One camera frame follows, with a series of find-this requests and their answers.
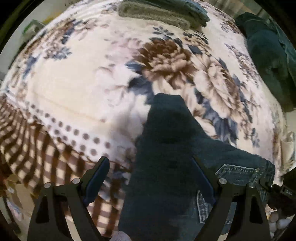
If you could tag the floral and checked bed blanket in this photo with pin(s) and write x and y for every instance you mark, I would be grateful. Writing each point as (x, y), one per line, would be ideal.
(82, 88)

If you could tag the dark green folded towel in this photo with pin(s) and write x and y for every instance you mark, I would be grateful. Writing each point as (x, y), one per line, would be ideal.
(191, 11)

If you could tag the grey green folded towel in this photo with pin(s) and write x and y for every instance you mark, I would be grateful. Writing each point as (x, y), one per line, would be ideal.
(138, 10)

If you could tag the dark blue denim jeans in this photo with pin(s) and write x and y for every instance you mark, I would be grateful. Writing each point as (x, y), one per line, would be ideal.
(164, 200)

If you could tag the white gloved hand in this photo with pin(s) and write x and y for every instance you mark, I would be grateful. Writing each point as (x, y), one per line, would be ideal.
(278, 222)

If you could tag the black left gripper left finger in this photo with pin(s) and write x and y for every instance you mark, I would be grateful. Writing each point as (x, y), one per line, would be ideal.
(48, 221)

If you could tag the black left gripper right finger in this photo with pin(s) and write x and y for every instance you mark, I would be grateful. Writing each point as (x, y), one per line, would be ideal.
(249, 218)

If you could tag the dark green clothes pile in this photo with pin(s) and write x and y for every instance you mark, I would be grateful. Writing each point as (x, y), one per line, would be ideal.
(269, 57)

